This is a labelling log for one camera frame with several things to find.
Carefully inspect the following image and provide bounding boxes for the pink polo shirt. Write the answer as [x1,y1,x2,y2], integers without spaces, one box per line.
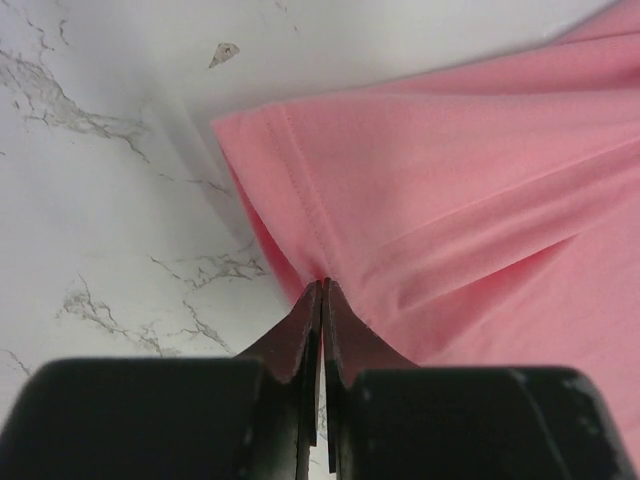
[209,0,640,371]

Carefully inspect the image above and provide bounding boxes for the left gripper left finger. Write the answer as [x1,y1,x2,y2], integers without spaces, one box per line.
[1,283,321,479]

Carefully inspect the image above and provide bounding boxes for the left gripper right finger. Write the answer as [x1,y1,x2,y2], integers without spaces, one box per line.
[322,280,637,479]

